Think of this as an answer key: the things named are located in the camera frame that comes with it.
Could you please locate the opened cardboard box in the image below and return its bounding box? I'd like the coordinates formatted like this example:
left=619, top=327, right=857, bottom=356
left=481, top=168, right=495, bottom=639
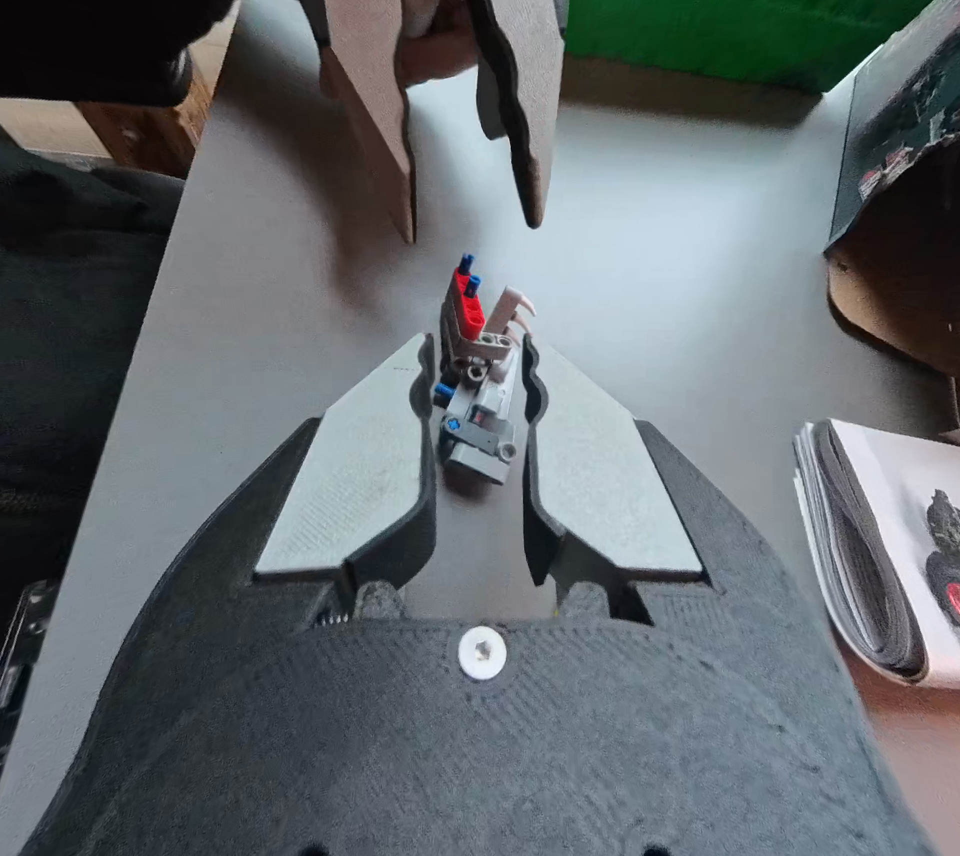
left=823, top=0, right=960, bottom=441

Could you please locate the wooden post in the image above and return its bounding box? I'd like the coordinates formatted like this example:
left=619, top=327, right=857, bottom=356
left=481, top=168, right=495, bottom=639
left=0, top=1, right=243, bottom=181

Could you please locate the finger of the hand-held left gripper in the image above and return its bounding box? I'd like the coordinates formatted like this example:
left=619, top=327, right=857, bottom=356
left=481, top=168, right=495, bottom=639
left=258, top=0, right=418, bottom=247
left=471, top=0, right=576, bottom=231

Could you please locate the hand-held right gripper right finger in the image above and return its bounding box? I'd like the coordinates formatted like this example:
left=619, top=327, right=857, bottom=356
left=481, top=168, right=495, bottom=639
left=521, top=334, right=711, bottom=587

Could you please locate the instruction booklet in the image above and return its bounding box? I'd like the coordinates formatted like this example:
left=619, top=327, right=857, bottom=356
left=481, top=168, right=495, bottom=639
left=793, top=418, right=960, bottom=691

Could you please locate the person's left hand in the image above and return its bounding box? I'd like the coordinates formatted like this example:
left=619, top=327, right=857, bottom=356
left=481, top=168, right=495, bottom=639
left=397, top=27, right=489, bottom=88

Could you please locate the red toy brick beam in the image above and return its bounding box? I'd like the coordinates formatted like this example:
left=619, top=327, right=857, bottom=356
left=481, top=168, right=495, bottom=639
left=447, top=253, right=487, bottom=341

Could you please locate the toy brick claw piece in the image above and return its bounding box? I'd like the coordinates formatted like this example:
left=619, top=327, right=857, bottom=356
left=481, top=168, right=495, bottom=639
left=487, top=284, right=541, bottom=341

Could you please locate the grey toy brick assembly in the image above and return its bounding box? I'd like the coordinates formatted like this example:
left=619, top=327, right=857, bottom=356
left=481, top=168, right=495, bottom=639
left=433, top=334, right=520, bottom=491

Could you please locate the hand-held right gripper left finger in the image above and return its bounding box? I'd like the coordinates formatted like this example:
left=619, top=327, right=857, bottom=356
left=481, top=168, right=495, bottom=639
left=255, top=333, right=438, bottom=595

